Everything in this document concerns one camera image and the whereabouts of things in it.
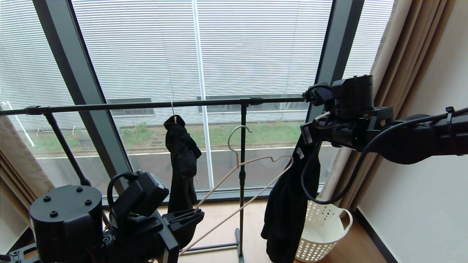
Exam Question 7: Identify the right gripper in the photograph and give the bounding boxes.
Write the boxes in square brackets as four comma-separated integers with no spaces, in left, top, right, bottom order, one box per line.
[300,118,363,149]

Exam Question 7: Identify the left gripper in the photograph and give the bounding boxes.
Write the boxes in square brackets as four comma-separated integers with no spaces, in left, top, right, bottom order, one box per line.
[106,209,205,263]

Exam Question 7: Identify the black shorts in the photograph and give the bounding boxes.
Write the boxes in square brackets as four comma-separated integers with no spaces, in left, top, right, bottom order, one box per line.
[163,115,202,220]

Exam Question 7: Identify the black garment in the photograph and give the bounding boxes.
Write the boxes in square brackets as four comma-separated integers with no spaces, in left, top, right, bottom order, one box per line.
[261,137,322,263]

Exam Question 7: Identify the white laundry basket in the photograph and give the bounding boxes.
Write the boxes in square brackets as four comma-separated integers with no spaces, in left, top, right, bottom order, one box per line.
[294,199,354,263]

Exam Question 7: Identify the black clothes rack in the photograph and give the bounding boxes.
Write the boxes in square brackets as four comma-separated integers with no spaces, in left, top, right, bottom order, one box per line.
[0,96,306,263]

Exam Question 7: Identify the beige curtain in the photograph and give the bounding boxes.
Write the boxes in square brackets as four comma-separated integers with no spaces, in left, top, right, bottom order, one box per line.
[320,0,457,212]
[0,106,55,223]

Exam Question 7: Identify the window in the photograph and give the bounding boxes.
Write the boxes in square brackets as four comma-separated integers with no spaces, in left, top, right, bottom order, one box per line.
[0,0,395,205]

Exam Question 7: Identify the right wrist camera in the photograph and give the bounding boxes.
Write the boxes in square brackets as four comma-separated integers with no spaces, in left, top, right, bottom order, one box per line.
[303,83,335,108]

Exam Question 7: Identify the black cable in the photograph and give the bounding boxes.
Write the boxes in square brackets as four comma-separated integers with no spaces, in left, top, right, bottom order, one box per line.
[301,107,468,205]
[107,172,140,206]

